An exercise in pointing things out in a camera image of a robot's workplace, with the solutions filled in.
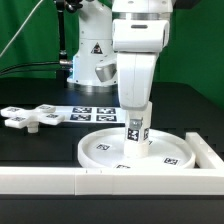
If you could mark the white round table top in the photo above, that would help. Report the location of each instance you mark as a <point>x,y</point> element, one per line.
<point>104,149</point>

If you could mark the black camera stand pole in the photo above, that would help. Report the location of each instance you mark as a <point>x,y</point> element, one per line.
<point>70,6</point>

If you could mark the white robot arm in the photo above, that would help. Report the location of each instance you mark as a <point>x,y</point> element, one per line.
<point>120,46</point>

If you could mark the white L-shaped fence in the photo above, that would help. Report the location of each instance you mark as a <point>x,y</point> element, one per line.
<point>207,178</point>

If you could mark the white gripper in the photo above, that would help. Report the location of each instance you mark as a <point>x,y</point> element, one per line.
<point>135,75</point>

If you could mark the white cross-shaped table base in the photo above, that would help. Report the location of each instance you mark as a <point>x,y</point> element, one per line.
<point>19,118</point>

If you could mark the white marker sheet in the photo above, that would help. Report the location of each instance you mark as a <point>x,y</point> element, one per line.
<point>84,114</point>

